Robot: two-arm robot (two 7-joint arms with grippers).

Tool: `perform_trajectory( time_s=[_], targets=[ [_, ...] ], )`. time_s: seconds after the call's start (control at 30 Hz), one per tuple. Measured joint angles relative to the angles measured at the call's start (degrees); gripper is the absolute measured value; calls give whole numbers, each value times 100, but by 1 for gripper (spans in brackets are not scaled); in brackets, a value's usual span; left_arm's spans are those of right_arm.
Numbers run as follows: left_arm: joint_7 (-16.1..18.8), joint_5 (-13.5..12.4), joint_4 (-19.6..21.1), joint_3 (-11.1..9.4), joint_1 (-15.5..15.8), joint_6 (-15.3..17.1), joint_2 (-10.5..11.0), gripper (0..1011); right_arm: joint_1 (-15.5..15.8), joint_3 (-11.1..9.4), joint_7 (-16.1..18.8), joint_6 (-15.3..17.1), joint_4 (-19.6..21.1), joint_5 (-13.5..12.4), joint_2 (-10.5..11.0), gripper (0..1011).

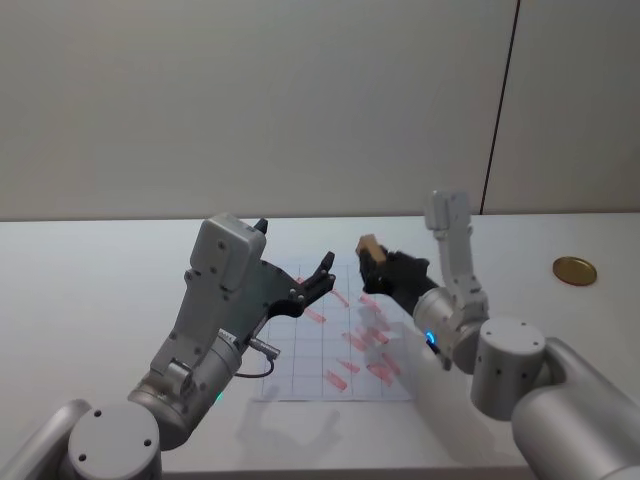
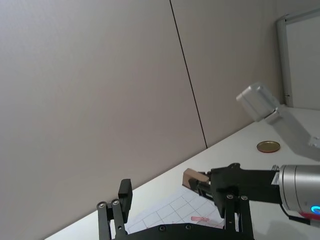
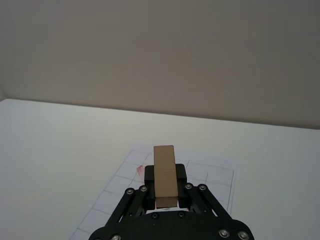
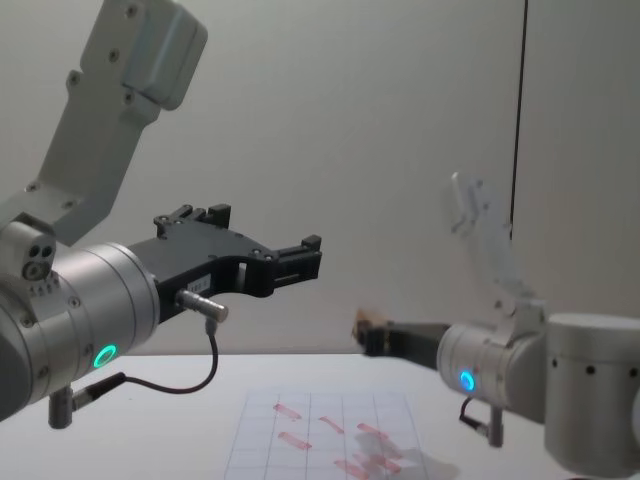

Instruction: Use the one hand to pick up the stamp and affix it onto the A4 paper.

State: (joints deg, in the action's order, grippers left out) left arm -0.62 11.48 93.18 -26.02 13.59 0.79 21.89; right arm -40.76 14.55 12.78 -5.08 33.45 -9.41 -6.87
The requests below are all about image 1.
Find small tan wooden block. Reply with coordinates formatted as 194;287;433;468
355;234;388;267

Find thin dark cable, silver plug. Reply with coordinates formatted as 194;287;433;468
233;337;283;379

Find white grid sheet, red marks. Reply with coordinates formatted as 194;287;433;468
253;261;416;403

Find round flat gold disc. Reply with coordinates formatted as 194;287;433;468
552;256;599;288

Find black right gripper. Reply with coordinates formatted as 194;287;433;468
357;243;442;317

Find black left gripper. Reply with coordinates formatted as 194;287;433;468
238;217;338;347

